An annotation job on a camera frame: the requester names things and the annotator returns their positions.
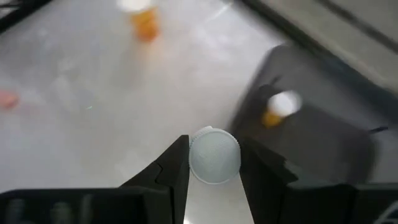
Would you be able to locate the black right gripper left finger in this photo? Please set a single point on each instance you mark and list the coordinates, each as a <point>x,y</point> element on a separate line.
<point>171,174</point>

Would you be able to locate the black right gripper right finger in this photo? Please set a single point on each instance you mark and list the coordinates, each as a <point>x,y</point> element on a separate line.
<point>261,174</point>

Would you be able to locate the teal pill bottle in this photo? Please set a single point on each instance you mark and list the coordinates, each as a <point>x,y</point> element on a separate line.
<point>214,155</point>

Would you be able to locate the small orange pill bottle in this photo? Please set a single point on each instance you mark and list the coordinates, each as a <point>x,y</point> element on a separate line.
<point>280,107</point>

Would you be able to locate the large orange pill bottle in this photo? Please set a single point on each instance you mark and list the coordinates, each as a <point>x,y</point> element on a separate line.
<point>144,25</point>

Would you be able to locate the pink pill bottle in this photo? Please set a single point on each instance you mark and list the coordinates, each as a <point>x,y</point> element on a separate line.
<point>7,99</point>

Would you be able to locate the grey plastic bin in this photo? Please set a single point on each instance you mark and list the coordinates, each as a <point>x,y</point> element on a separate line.
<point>311,149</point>

